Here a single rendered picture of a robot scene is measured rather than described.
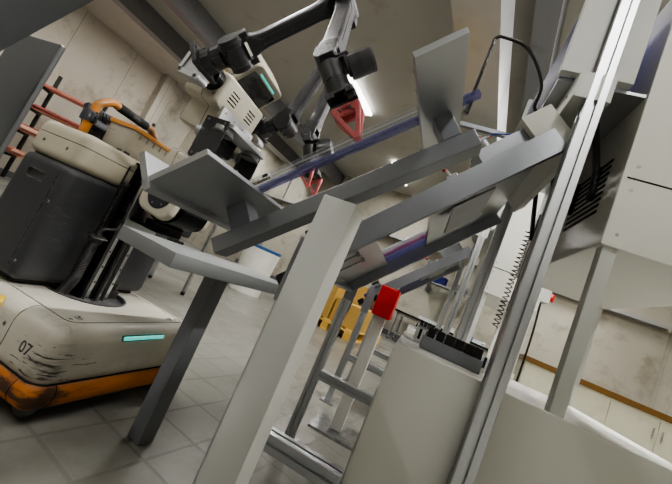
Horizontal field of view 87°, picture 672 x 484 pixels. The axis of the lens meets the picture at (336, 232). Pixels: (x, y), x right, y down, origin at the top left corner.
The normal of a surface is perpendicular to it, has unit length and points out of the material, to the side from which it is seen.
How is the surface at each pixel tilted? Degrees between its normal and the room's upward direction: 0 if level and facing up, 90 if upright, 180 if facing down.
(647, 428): 90
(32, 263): 90
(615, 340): 90
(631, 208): 90
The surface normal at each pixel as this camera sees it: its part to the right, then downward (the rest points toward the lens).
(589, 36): -0.21, -0.23
